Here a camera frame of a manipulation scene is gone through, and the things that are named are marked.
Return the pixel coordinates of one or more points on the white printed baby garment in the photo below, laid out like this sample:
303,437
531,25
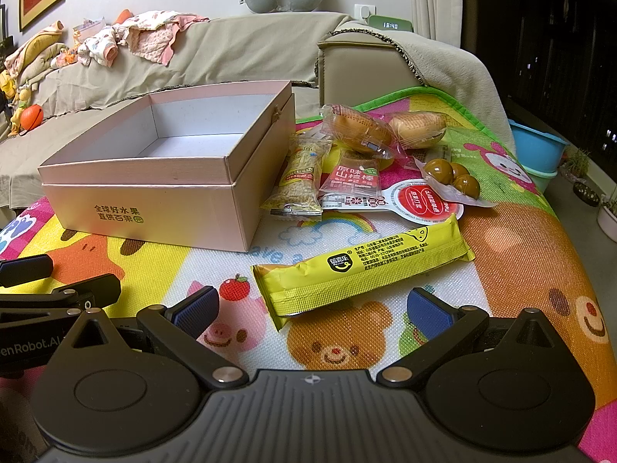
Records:
99,46

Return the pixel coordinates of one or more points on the yellow plush toy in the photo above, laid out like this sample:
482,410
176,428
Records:
6,84

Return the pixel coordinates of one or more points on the teal plastic basin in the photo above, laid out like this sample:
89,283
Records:
544,181

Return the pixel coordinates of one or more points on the dark plant pot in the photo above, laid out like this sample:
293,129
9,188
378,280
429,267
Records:
587,197

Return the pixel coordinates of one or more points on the clear grain bar packet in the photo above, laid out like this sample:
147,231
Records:
299,178

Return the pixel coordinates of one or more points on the green digital clock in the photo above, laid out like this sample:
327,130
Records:
390,24

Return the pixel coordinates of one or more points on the yellow baby garment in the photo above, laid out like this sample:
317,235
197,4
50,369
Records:
36,46

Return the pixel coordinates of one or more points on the orange cloth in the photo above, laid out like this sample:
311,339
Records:
125,14

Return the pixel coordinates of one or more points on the bread bun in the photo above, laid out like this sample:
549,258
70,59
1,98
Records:
354,128
417,128

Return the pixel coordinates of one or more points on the beige armrest throw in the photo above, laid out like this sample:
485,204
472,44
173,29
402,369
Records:
458,72

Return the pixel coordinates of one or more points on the yellow snack bar packet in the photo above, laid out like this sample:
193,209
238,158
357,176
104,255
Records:
366,270

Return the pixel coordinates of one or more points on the blue plastic basin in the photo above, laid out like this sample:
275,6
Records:
535,147

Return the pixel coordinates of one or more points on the red hawthorn snack packet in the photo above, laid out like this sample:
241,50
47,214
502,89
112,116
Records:
349,176

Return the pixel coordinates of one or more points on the white wall socket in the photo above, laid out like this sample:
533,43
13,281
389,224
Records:
364,12

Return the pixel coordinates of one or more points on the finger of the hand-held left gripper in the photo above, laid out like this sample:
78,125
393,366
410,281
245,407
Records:
29,266
91,292

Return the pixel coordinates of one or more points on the green potted plant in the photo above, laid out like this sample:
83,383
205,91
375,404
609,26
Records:
576,164

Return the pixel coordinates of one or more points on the orange toy ball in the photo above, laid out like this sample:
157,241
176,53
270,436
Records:
32,117

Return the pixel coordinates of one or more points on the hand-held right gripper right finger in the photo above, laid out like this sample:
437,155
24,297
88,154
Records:
426,309

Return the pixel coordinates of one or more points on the colourful cartoon play mat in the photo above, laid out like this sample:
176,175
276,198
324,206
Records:
520,251

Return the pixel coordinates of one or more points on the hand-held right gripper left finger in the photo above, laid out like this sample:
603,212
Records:
195,311

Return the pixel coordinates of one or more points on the braised egg packet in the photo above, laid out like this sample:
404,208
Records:
453,176

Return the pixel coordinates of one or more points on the pink baby garment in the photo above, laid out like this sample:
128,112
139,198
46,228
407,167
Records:
154,41

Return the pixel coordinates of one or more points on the white plant pot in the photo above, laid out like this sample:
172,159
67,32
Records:
608,222

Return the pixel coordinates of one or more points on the pink cardboard box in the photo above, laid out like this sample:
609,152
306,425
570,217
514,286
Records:
144,212

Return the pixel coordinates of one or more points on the beige sofa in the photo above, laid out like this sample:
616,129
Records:
366,72

